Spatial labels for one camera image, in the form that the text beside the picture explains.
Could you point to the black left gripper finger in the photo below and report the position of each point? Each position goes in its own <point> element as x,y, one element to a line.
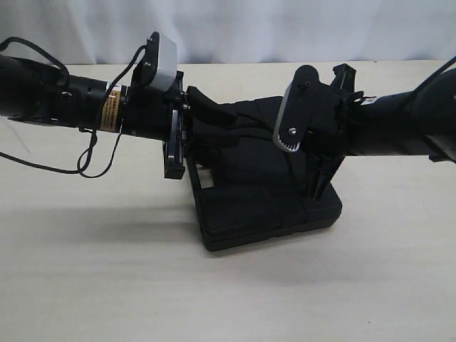
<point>210,121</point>

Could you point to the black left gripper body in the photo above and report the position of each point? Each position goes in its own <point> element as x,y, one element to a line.
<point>154,114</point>

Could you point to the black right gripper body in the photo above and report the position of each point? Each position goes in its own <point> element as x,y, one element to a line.
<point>325,140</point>

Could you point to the black plastic carrying case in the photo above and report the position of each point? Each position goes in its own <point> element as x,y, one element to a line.
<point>251,192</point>

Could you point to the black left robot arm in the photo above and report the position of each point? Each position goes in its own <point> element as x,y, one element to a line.
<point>40,94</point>

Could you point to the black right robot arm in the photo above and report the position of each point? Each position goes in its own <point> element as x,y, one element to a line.
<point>419,122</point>

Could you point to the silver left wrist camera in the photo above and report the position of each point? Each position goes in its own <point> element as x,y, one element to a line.
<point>158,66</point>

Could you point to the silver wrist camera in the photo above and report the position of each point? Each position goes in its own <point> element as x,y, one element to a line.
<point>308,106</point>
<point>158,66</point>

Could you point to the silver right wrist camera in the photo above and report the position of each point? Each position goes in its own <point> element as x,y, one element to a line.
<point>308,106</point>

